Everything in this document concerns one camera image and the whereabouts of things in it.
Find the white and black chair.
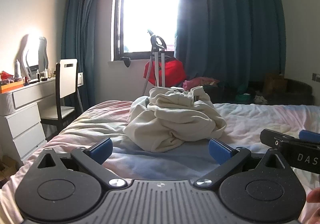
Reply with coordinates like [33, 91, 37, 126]
[40, 59, 85, 139]

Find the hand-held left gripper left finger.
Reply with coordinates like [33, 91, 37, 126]
[37, 137, 127, 189]

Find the pink cloth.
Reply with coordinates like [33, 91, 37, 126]
[182, 77, 220, 91]

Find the orange box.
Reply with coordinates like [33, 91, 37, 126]
[0, 80, 25, 94]

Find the cream hooded sweatshirt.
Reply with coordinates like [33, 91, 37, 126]
[124, 86, 227, 152]

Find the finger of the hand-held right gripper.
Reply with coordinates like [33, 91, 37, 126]
[260, 129, 301, 151]
[299, 130, 320, 143]

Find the person's right hand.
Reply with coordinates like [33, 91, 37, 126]
[307, 186, 320, 204]

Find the wavy framed mirror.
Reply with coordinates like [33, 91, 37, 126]
[21, 35, 49, 80]

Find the wide teal curtain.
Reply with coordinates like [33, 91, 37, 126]
[173, 0, 287, 90]

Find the red bag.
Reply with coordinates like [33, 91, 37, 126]
[144, 56, 187, 88]

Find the dark framed window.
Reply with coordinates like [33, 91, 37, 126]
[112, 0, 180, 63]

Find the green cloth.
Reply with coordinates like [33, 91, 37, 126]
[234, 84, 251, 104]

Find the white patterned cloth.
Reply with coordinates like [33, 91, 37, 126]
[253, 95, 268, 105]

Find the tall grey bottle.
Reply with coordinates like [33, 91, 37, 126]
[14, 59, 21, 81]

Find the cardboard box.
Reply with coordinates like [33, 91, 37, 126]
[0, 155, 18, 182]

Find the bed with pastel sheet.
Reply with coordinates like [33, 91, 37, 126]
[0, 100, 320, 224]

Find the white dressing table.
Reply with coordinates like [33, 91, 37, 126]
[0, 78, 56, 166]

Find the black item on window sill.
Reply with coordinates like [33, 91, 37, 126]
[119, 56, 132, 68]

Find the black clothing pile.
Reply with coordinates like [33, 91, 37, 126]
[204, 82, 237, 103]

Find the brown bag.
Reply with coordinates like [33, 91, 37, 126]
[263, 73, 288, 95]

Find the narrow teal curtain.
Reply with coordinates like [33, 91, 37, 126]
[61, 0, 107, 112]

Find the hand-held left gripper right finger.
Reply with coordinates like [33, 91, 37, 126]
[195, 138, 293, 188]

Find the garment steamer on stand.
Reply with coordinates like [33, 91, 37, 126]
[142, 29, 168, 95]

